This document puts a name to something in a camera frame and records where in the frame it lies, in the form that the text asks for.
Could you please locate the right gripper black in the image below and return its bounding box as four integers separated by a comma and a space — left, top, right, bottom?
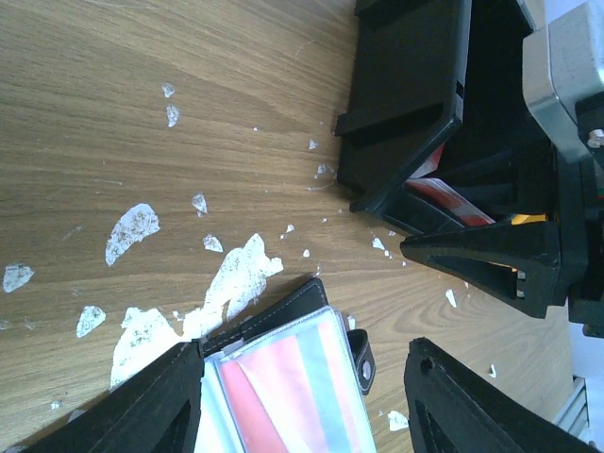
400, 101, 603, 338

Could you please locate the black bin with cards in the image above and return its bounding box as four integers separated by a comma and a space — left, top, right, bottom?
335, 1, 553, 235

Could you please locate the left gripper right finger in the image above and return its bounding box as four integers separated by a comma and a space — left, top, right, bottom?
404, 338, 596, 453

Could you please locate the black card holder wallet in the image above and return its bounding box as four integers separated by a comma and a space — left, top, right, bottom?
194, 277, 376, 452

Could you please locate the yellow bin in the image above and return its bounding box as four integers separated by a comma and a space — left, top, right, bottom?
490, 213, 547, 272

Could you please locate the stack of red white cards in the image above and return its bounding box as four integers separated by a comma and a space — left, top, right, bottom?
407, 145, 495, 227

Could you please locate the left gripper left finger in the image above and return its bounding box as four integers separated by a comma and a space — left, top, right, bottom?
25, 340, 204, 452

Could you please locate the aluminium rail front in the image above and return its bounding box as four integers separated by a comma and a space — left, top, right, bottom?
552, 377, 589, 438

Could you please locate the red white credit card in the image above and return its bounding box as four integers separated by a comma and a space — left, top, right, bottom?
218, 314, 375, 452

